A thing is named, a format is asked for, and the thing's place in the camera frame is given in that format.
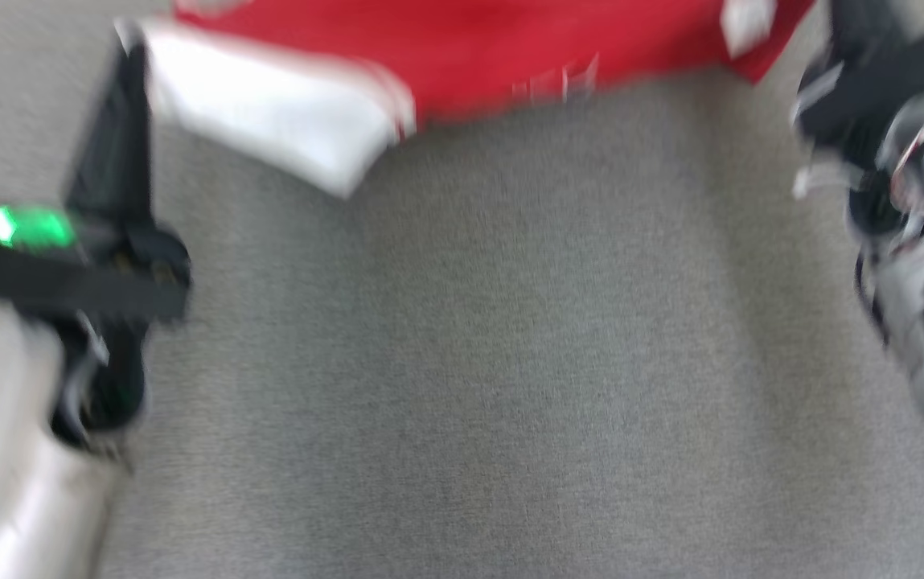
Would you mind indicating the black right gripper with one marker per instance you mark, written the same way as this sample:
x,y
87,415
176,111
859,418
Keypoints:
x,y
872,88

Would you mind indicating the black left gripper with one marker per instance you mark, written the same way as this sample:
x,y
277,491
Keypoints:
x,y
108,281

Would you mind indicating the red white lettered T-shirt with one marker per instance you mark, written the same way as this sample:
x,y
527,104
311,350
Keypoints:
x,y
510,40

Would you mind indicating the grey fabric sofa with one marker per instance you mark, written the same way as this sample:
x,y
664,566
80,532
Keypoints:
x,y
470,362

